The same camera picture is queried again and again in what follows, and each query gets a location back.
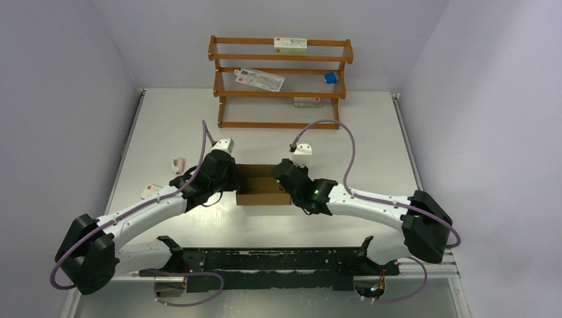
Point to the green white box top shelf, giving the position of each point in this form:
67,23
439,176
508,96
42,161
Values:
290,46

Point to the small blue object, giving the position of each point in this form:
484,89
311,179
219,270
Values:
331,78

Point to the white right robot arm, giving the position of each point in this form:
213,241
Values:
420,227

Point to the orange wooden shelf rack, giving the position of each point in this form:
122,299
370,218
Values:
260,68

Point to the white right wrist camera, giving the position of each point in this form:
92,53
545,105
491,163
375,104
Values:
301,153

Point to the small box lower shelf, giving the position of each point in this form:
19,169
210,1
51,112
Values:
307,102

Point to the brown cardboard box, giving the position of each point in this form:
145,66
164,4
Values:
257,187

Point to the small pink white object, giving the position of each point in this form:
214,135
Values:
178,166

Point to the white flat package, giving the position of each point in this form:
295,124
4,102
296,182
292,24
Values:
259,79

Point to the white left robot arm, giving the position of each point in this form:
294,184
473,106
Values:
95,250

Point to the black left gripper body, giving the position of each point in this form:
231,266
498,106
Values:
228,183

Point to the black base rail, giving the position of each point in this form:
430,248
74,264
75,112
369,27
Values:
281,268

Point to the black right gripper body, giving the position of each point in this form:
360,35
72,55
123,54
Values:
303,169

